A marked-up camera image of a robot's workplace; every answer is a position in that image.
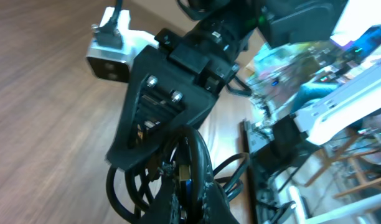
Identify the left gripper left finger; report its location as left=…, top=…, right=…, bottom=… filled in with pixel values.
left=140, top=163, right=181, bottom=224

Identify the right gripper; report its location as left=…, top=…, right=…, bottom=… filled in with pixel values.
left=106, top=28, right=240, bottom=166

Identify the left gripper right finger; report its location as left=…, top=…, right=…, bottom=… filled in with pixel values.
left=198, top=182, right=238, bottom=224

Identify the black USB cable blue plug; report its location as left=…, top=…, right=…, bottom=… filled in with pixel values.
left=106, top=126, right=213, bottom=223

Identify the black micro USB cable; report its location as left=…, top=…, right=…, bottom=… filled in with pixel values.
left=212, top=152, right=250, bottom=203

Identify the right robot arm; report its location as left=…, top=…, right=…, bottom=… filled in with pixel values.
left=106, top=0, right=346, bottom=170

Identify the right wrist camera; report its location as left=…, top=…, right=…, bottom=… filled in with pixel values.
left=85, top=6, right=158, bottom=83

